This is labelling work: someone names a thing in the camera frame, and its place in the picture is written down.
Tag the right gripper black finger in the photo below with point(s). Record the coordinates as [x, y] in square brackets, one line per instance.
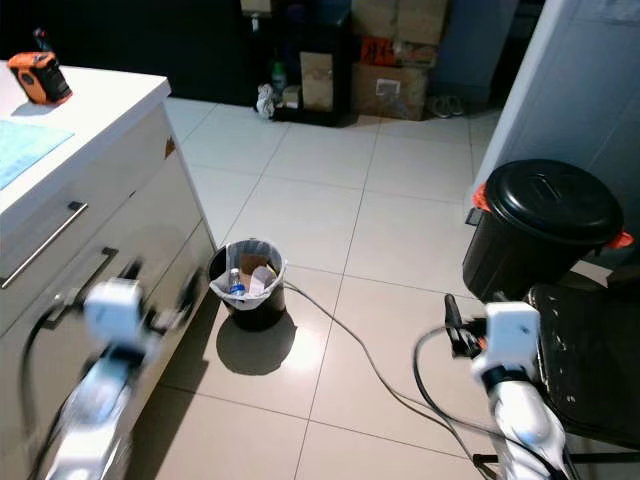
[457, 316]

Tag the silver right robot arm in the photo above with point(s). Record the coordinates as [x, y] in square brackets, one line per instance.
[525, 420]

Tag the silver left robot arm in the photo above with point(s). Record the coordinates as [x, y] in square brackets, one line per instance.
[95, 420]

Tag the white kitchen island cabinet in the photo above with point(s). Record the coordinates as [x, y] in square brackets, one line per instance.
[100, 200]

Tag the large black lidded trash bin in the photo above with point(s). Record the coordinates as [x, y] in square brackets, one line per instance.
[540, 230]

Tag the black chair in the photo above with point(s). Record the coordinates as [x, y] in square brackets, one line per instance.
[595, 360]

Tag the black stand foot bar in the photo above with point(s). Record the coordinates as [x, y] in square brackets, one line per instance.
[510, 460]

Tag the crumpled paper carton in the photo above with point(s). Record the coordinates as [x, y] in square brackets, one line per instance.
[262, 280]

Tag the small black lined waste bin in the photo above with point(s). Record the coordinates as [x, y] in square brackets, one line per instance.
[250, 310]

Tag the grey sandals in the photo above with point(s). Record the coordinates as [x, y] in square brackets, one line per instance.
[445, 104]

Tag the clear plastic water bottle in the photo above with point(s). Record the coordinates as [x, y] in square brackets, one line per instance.
[236, 284]

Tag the labelled cardboard box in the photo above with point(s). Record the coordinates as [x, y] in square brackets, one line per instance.
[388, 92]

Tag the light blue mat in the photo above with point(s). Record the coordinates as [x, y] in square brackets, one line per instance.
[25, 148]

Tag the pale grey door panel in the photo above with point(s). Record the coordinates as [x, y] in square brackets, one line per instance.
[570, 80]

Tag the orange printed box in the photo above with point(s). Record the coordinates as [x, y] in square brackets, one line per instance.
[390, 52]

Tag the white crumpled cloth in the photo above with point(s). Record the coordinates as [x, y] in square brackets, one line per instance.
[266, 102]

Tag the green bottle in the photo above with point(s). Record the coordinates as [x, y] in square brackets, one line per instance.
[278, 78]

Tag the black shelf unit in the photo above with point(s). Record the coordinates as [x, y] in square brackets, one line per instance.
[340, 40]

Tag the large plain cardboard box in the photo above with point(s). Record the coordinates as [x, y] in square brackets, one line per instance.
[400, 18]

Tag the orange black portable device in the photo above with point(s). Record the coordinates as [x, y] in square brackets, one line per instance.
[40, 78]

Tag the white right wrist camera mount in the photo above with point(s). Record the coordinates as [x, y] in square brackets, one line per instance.
[512, 335]

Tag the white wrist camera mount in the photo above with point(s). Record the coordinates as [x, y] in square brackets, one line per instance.
[512, 335]
[112, 312]

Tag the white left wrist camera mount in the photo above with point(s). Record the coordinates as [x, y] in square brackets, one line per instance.
[112, 312]

